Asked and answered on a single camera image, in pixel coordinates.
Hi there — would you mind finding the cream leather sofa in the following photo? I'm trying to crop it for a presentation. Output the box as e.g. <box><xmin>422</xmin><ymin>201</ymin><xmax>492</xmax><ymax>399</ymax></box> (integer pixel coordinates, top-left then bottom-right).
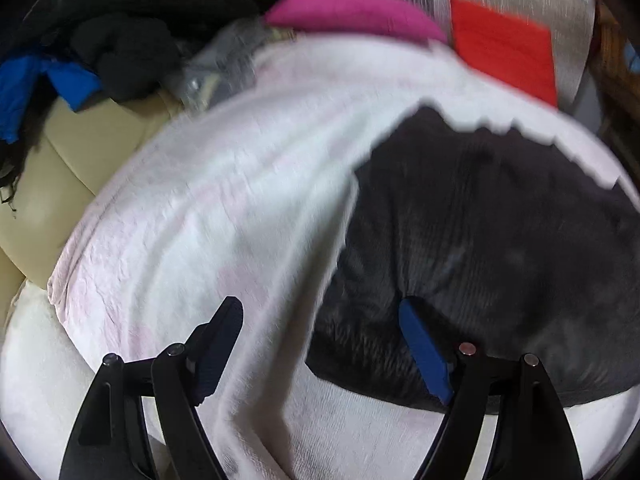
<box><xmin>1</xmin><ymin>90</ymin><xmax>181</xmax><ymax>327</ymax></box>

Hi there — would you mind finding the grey garment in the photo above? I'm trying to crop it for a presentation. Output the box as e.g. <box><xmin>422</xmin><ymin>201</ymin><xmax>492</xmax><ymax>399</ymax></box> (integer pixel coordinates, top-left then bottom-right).
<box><xmin>163</xmin><ymin>18</ymin><xmax>295</xmax><ymax>114</ymax></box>

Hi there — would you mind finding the magenta pillow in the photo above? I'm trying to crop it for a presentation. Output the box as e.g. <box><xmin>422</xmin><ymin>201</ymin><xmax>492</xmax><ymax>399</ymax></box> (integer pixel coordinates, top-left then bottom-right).
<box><xmin>264</xmin><ymin>0</ymin><xmax>447</xmax><ymax>44</ymax></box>

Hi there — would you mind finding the black puffer coat pile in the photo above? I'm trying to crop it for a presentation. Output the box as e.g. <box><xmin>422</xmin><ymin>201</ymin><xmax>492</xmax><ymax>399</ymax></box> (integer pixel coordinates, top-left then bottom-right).
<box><xmin>1</xmin><ymin>0</ymin><xmax>277</xmax><ymax>102</ymax></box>

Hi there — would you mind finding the red pillow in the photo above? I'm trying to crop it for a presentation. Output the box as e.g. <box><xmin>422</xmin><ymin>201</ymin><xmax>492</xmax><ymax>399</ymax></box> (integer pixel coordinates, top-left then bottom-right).
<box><xmin>449</xmin><ymin>0</ymin><xmax>558</xmax><ymax>106</ymax></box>

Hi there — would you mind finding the blue jacket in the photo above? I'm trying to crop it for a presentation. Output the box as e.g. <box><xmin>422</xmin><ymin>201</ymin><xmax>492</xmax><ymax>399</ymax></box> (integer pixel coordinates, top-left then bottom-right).
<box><xmin>0</xmin><ymin>55</ymin><xmax>102</xmax><ymax>144</ymax></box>

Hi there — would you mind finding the white pink bed blanket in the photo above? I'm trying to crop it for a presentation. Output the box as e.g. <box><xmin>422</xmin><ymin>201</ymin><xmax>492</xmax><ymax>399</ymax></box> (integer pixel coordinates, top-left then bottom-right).
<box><xmin>0</xmin><ymin>34</ymin><xmax>637</xmax><ymax>480</ymax></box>

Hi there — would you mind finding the wicker basket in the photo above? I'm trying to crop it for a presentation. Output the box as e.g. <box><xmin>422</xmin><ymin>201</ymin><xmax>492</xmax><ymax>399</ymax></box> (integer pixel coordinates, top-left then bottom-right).
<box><xmin>597</xmin><ymin>2</ymin><xmax>639</xmax><ymax>122</ymax></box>

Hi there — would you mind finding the black quilted jacket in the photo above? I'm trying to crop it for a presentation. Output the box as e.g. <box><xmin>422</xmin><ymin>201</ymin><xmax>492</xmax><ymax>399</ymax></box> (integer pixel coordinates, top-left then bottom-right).
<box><xmin>306</xmin><ymin>107</ymin><xmax>639</xmax><ymax>411</ymax></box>

